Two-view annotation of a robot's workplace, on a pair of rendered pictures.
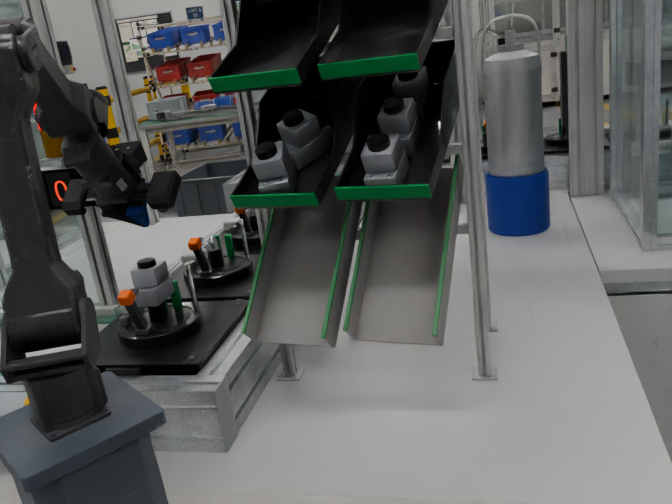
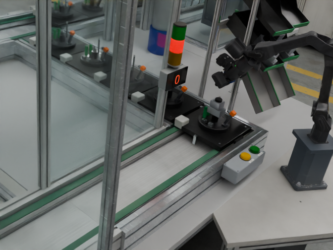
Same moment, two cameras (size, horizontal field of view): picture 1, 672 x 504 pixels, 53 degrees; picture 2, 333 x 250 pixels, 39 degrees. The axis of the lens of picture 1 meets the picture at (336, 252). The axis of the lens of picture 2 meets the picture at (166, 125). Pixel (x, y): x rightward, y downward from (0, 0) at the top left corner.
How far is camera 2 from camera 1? 2.16 m
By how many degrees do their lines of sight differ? 64
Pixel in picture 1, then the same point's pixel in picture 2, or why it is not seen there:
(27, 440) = (324, 145)
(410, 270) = (273, 79)
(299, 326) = (263, 104)
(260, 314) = (254, 104)
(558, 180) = not seen: hidden behind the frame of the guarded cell
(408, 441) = (282, 127)
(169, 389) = (259, 136)
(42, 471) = not seen: outside the picture
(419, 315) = (281, 91)
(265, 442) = not seen: hidden behind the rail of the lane
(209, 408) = (264, 137)
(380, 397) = (256, 120)
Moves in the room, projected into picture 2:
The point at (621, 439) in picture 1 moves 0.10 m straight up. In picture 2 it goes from (305, 108) to (310, 91)
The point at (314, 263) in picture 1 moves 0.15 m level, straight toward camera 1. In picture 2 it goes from (255, 84) to (288, 93)
